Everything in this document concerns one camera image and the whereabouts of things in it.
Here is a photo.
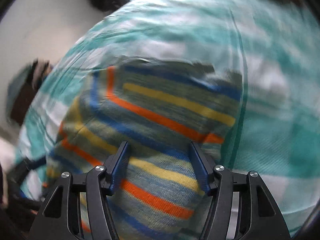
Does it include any striped knitted sweater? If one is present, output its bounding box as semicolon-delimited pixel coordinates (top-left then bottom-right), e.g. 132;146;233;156
46;60;242;239

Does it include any clothes rack at left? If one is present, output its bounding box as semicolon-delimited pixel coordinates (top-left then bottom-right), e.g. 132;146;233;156
5;59;54;126

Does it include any teal white checked bedspread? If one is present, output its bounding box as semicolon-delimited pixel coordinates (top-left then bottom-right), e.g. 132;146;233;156
16;0;319;233

